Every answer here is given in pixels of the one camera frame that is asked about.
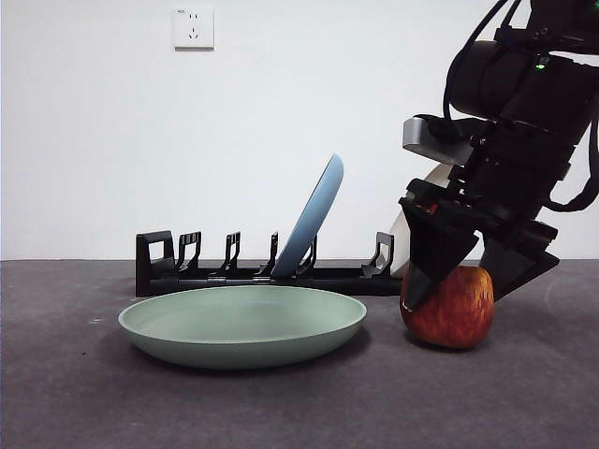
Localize white wall socket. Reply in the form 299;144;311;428
173;7;216;51

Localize red yellow apple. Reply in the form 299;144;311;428
400;264;496;351

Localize blue plate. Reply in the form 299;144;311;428
270;153;345;278

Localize black plate rack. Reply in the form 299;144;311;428
135;230;408;298

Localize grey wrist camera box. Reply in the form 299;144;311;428
402;114;475;167

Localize beige plate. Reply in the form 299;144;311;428
388;162;459;278

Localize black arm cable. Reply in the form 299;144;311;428
442;0;523;123
545;116;599;212

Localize green plate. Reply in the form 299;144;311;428
117;285;368;370

